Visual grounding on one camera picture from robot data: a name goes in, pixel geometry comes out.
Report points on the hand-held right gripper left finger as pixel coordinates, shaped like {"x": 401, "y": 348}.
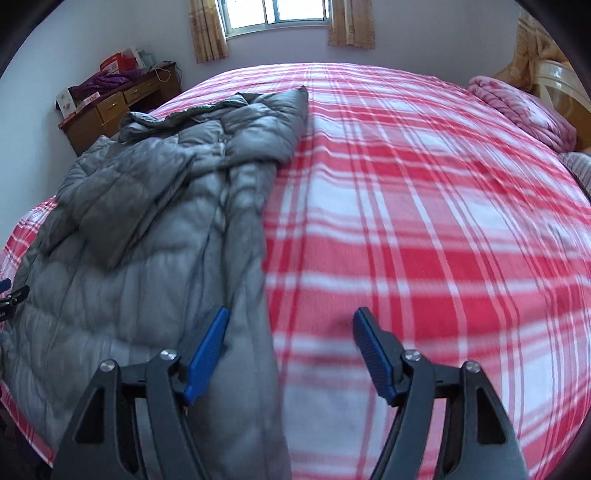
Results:
{"x": 207, "y": 355}

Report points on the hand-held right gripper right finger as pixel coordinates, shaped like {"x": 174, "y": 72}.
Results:
{"x": 376, "y": 355}

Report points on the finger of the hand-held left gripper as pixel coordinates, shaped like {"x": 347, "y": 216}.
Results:
{"x": 11, "y": 297}

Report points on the grey puffer jacket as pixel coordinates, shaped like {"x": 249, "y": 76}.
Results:
{"x": 138, "y": 254}

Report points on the bed with red plaid sheet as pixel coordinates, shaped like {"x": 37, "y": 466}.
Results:
{"x": 415, "y": 230}

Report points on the brown wooden desk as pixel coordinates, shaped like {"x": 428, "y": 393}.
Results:
{"x": 83, "y": 129}

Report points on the white upright box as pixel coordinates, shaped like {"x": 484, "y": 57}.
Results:
{"x": 65, "y": 102}

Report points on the flat pink box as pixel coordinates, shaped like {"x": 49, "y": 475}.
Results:
{"x": 88, "y": 100}

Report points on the purple garment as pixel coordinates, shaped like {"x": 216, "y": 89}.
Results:
{"x": 111, "y": 81}

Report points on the red cardboard box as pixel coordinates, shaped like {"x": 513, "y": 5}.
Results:
{"x": 115, "y": 62}

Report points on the striped pillow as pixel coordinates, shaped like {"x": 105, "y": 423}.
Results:
{"x": 579, "y": 173}

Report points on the pale blue plastic bottle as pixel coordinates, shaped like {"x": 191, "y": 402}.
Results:
{"x": 147, "y": 57}

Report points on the pink folded quilt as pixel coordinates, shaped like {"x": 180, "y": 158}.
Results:
{"x": 521, "y": 110}

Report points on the wooden bed headboard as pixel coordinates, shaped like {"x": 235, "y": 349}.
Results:
{"x": 561, "y": 81}

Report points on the window with metal frame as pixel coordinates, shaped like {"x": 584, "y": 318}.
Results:
{"x": 277, "y": 11}

